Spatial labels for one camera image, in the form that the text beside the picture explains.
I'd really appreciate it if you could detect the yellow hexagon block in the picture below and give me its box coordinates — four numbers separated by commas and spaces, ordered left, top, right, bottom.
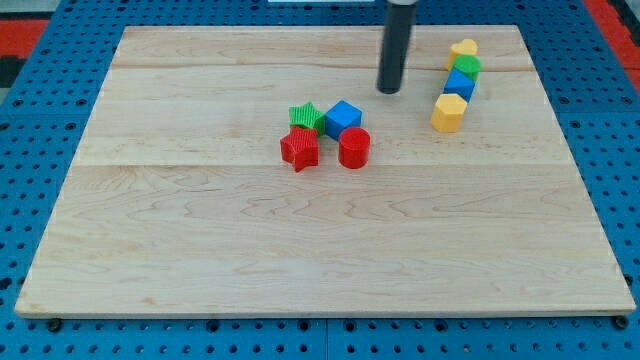
430, 93, 468, 133

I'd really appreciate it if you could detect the blue triangle block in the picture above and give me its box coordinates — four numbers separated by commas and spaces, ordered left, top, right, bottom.
443, 69, 476, 102

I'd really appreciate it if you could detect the red star block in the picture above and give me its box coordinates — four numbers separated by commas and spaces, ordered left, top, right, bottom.
280, 126, 319, 172

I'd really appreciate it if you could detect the red cylinder block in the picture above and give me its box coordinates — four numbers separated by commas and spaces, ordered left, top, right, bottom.
338, 127, 371, 169

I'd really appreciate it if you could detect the green star block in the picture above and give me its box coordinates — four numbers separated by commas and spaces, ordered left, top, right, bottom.
289, 102, 325, 136

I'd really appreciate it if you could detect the blue cube block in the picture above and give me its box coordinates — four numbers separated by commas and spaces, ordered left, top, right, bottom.
325, 100, 362, 140

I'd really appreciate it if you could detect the wooden board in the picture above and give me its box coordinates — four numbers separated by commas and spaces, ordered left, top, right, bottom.
15, 25, 636, 319

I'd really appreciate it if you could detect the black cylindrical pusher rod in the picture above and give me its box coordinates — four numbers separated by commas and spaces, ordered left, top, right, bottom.
376, 0, 418, 94

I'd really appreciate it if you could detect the green circle block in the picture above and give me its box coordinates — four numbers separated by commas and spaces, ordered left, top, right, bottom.
453, 55, 482, 81

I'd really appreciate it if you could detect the yellow heart block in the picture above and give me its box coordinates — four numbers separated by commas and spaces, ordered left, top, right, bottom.
446, 39, 478, 70

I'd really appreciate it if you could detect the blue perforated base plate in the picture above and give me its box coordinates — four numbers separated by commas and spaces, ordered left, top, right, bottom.
1, 1, 639, 359

